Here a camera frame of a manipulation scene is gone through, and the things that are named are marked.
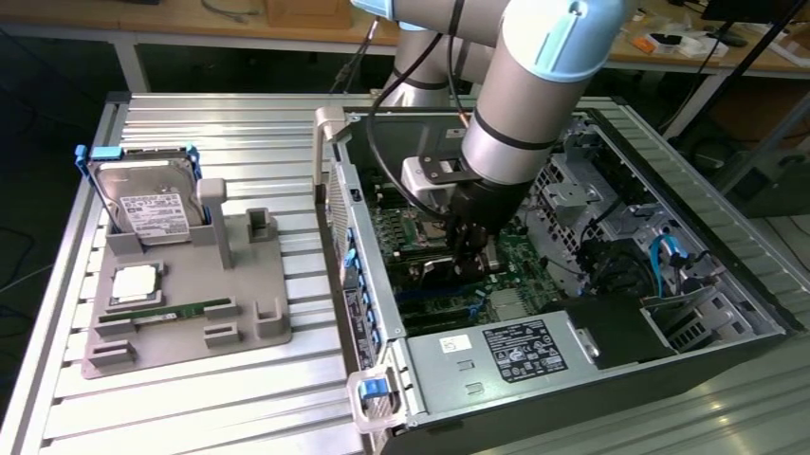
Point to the silver disk bay cage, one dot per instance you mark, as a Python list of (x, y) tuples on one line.
[(570, 194)]

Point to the silver CPU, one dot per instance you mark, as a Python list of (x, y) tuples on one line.
[(134, 284)]

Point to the blue case latch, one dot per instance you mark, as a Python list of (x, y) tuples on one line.
[(374, 391)]

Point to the silver chipset heatsink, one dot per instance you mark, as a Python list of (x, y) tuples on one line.
[(509, 303)]

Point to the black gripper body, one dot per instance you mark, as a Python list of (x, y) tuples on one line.
[(488, 204)]

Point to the black computer tower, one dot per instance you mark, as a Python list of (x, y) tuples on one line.
[(772, 189)]

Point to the black monitor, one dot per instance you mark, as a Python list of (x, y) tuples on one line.
[(747, 9)]

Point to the green Dell motherboard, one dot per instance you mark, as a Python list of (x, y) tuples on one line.
[(520, 246)]

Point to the silver hard disk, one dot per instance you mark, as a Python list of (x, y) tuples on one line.
[(146, 199)]

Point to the Nvidia graphics card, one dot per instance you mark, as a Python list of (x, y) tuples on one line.
[(437, 279)]

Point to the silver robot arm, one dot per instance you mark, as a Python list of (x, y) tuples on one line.
[(538, 95)]

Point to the white orange device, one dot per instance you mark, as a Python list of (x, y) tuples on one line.
[(691, 45)]

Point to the green RAM stick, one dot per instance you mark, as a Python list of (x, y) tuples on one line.
[(183, 310)]

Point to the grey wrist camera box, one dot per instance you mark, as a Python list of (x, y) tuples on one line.
[(421, 185)]

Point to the CPU socket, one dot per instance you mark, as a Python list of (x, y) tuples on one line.
[(430, 232)]

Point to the black slanted pole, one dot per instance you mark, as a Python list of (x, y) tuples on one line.
[(761, 42)]

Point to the black plastic cover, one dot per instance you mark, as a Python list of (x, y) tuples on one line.
[(621, 332)]

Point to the grey parts rack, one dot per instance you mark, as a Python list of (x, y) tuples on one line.
[(253, 284)]

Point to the open black PC case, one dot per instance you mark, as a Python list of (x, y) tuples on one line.
[(665, 403)]

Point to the blue disk carrier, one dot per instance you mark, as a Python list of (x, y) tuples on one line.
[(105, 153)]

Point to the grey power supply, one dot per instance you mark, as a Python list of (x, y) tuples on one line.
[(456, 379)]

